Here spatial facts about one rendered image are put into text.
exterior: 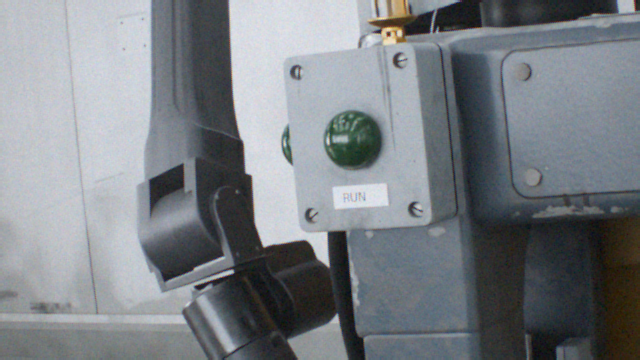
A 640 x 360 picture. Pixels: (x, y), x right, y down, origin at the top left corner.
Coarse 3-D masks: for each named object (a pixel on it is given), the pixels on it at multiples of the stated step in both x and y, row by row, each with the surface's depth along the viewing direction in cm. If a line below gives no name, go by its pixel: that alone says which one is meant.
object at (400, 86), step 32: (288, 64) 66; (320, 64) 65; (352, 64) 65; (384, 64) 64; (416, 64) 63; (448, 64) 66; (288, 96) 66; (320, 96) 66; (352, 96) 65; (384, 96) 64; (416, 96) 63; (448, 96) 66; (320, 128) 66; (384, 128) 64; (416, 128) 63; (448, 128) 66; (320, 160) 66; (384, 160) 64; (416, 160) 63; (448, 160) 65; (320, 192) 66; (416, 192) 63; (448, 192) 65; (320, 224) 66; (352, 224) 65; (384, 224) 64; (416, 224) 64
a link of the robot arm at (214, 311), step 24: (192, 288) 93; (216, 288) 91; (240, 288) 92; (264, 288) 96; (192, 312) 92; (216, 312) 91; (240, 312) 91; (264, 312) 92; (216, 336) 91; (240, 336) 91
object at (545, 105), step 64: (512, 64) 66; (576, 64) 64; (512, 128) 66; (576, 128) 64; (512, 192) 67; (576, 192) 65; (384, 256) 70; (448, 256) 68; (512, 256) 73; (576, 256) 86; (384, 320) 70; (448, 320) 68; (512, 320) 72; (576, 320) 87
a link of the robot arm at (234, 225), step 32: (224, 192) 92; (224, 224) 91; (224, 256) 91; (256, 256) 92; (288, 256) 98; (160, 288) 95; (288, 288) 95; (320, 288) 98; (288, 320) 96; (320, 320) 99
